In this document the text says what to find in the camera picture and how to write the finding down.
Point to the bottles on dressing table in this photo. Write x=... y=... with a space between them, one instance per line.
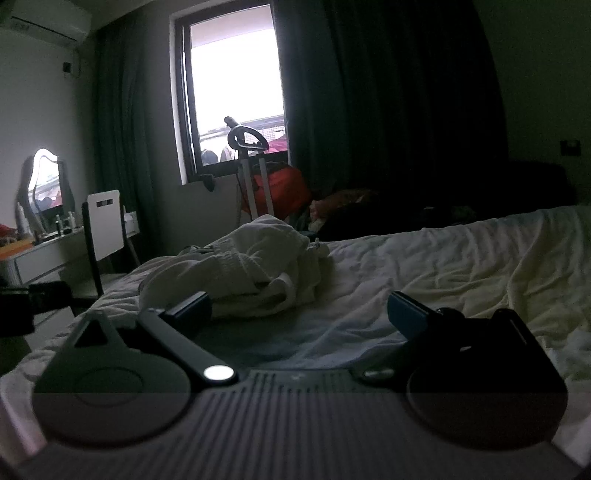
x=64 y=222

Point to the white pants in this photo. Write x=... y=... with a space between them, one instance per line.
x=249 y=265

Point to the red bag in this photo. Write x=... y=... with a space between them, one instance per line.
x=286 y=189

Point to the wavy vanity mirror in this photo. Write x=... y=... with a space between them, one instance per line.
x=46 y=184

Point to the window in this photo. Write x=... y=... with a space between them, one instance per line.
x=235 y=87

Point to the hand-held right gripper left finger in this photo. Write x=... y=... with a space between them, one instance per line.
x=187 y=310

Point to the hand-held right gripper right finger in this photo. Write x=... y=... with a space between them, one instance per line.
x=406 y=316

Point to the dark clothes pile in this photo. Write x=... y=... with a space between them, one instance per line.
x=351 y=207

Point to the dark green curtain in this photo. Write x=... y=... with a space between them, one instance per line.
x=127 y=138
x=397 y=101

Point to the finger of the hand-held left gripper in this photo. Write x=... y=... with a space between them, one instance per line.
x=48 y=296

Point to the dark headboard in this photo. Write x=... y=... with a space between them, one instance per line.
x=535 y=184

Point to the wall socket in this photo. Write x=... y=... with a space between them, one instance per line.
x=68 y=67

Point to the white air conditioner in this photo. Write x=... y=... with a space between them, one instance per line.
x=46 y=21

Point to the white dressing table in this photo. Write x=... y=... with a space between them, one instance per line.
x=46 y=254

